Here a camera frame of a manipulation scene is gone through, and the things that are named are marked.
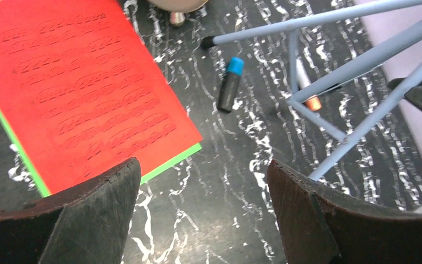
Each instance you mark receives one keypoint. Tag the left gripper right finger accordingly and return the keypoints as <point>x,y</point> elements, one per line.
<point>318,224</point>

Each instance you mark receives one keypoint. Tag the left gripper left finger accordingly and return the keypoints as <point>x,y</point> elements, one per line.
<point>87,223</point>

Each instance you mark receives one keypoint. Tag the light blue music stand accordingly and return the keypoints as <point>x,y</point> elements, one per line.
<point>349,71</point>

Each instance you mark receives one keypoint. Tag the green sheet music page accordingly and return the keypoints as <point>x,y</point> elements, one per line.
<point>41,185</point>

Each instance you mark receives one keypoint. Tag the red sheet music page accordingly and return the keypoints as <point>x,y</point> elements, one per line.
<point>82,92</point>

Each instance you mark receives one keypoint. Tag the black blue marker pen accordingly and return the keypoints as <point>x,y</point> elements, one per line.
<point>230,84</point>

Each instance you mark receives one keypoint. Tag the round three-drawer storage box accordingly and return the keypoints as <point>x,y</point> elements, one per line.
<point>178,8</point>

